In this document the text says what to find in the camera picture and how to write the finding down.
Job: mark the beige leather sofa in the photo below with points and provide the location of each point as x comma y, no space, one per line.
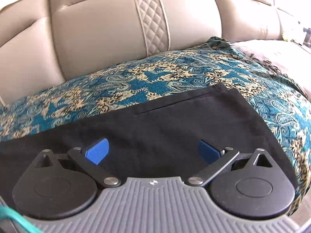
47,42

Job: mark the pale pink cushion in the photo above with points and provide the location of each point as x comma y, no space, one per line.
287,58

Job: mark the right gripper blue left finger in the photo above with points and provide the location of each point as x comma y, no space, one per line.
97,151

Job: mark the teal paisley sofa throw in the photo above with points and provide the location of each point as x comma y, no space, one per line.
282,103

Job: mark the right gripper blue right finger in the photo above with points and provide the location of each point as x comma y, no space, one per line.
209,153

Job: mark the black pants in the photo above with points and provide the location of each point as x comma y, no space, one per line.
159,138

